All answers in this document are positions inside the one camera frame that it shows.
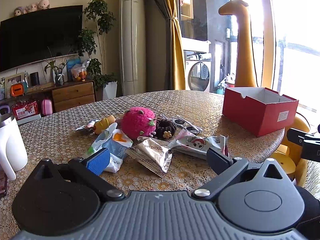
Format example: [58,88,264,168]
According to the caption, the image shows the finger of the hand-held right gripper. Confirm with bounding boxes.
[286,127,312,146]

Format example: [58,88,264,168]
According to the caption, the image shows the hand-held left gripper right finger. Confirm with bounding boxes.
[191,147,294,201]

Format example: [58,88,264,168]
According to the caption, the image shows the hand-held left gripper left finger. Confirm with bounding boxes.
[37,148,126,202]

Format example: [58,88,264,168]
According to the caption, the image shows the yellow plush toy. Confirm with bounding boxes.
[93,115,117,134]

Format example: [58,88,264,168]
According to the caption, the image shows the white sunglasses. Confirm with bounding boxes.
[159,114,203,135]

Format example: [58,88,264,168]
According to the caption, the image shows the red cardboard box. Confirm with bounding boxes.
[222,87,299,137]

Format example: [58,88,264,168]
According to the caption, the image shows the pink plush dragon fruit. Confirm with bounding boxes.
[121,107,157,140]

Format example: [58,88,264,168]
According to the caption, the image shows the lace-covered desktop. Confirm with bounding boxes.
[0,89,285,234]

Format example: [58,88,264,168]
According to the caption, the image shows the white blue snack packet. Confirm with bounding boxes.
[86,122,133,173]

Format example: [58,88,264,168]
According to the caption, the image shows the white panda snack packet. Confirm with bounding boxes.
[168,132,229,161]

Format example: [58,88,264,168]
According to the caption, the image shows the yellow round stool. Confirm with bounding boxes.
[269,152,297,180]

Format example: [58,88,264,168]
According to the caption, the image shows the small colourful snack packet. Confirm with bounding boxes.
[75,119,100,134]

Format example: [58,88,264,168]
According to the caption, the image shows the silver snack packet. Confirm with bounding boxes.
[126,145,173,178]
[137,137,172,154]

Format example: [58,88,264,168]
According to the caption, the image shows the dark cloth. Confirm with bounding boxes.
[295,185,320,230]

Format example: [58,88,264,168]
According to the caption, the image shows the dark scrunchie with yellow flower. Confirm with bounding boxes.
[155,119,177,139]

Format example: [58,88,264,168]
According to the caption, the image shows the wooden television cabinet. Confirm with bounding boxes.
[0,80,97,113]

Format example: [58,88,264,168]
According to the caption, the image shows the white planter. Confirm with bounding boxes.
[102,81,118,100]

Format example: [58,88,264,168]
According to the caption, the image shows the small pink suitcase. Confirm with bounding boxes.
[41,98,53,116]

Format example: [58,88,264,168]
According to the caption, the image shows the black framed window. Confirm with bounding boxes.
[274,0,320,110]

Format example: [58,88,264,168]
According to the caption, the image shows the white kettle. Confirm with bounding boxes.
[225,73,236,88]

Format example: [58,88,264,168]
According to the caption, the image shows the silver washing machine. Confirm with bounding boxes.
[184,50,212,92]

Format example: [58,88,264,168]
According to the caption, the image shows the plastic bag of oranges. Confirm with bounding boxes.
[71,59,91,82]

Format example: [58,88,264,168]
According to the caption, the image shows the red gift box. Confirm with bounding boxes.
[12,100,40,120]

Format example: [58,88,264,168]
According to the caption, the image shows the small potted plant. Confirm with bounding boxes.
[42,47,73,86]

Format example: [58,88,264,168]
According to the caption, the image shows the yellow giraffe chair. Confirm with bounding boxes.
[218,0,311,188]

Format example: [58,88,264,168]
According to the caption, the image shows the blue box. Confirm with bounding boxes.
[66,57,82,80]

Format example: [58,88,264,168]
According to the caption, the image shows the dark flat object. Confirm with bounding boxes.
[0,172,8,198]

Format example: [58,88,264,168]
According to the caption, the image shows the orange clock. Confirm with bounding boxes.
[10,82,28,97]

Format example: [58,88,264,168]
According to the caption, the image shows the yellow curtain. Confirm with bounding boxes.
[160,0,187,90]

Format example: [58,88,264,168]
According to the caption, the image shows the white cabinet over washer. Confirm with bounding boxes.
[182,39,212,53]

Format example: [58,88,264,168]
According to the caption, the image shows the white standing air conditioner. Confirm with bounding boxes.
[118,0,147,96]

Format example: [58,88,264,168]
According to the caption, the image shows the black television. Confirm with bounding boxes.
[0,5,83,72]

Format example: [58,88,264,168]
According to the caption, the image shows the tall green houseplant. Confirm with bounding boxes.
[76,0,118,90]

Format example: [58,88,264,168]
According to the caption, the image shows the white handled mug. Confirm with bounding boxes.
[0,114,28,181]

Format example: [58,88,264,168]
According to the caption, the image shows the photo frame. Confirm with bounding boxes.
[5,72,25,90]

